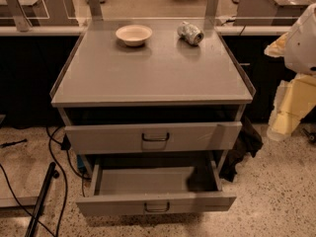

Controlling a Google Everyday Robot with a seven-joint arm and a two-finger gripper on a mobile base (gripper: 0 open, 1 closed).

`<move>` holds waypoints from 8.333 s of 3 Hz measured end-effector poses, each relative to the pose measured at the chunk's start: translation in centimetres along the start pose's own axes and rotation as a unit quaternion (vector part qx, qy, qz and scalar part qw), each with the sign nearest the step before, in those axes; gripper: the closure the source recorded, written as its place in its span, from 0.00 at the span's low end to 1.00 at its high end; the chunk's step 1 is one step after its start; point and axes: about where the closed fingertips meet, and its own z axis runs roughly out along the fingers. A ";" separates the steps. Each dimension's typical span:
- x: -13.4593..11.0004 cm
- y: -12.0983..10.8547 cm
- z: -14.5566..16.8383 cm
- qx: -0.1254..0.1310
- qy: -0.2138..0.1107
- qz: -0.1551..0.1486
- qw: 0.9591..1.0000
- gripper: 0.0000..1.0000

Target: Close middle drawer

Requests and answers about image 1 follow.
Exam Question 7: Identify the grey drawer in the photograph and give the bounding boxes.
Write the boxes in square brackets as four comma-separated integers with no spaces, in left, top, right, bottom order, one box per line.
[65,121,242,155]
[77,159,236,216]

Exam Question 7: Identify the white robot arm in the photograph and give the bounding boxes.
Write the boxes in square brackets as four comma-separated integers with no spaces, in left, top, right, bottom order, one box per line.
[265,4,316,141]

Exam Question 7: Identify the grey top drawer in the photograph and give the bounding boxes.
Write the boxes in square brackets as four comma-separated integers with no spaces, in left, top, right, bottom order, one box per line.
[65,121,242,155]

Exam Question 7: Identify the grey drawer cabinet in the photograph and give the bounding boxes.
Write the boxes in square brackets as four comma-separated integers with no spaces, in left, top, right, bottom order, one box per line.
[49,18,257,170]

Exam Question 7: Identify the black caster right edge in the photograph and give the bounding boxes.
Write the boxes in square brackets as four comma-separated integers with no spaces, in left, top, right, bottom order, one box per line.
[303,128,316,144]

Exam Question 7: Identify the dark cloth on floor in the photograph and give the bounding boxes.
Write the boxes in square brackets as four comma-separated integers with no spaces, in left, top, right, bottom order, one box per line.
[219,117,264,182]

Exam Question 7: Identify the grey desk background right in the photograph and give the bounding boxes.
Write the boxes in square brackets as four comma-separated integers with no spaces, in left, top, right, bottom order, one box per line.
[234,0,316,26]

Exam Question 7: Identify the grey desk background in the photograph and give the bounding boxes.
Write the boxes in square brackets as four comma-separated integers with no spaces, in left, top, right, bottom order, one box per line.
[234,0,316,26]
[0,0,78,27]

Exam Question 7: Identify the crushed silver can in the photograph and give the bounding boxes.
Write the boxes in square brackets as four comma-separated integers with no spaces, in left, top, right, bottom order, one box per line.
[177,21,204,45]

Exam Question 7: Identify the white bowl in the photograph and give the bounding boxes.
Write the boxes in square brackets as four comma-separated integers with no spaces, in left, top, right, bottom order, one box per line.
[116,25,152,46]

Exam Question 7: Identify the black pole on floor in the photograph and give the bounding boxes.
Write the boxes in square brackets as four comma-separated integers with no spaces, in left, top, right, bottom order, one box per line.
[25,162,56,237]

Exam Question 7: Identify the grey desk background left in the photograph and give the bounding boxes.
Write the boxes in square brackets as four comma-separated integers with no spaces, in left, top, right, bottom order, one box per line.
[0,0,78,27]

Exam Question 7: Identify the black tool on floor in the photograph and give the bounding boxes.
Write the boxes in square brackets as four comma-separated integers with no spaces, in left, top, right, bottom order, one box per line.
[0,139,28,149]

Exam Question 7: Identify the right metal post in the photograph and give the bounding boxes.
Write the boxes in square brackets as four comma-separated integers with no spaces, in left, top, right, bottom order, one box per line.
[205,0,219,20]

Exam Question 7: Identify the metal post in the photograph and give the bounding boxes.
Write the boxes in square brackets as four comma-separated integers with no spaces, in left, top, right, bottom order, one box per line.
[88,0,103,21]
[205,0,219,20]
[6,0,32,32]

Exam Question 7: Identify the middle metal post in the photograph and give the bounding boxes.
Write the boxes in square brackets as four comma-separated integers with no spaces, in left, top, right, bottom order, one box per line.
[88,0,103,21]

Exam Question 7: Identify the left metal post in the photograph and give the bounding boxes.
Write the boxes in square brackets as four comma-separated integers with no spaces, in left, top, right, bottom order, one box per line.
[6,0,32,32]

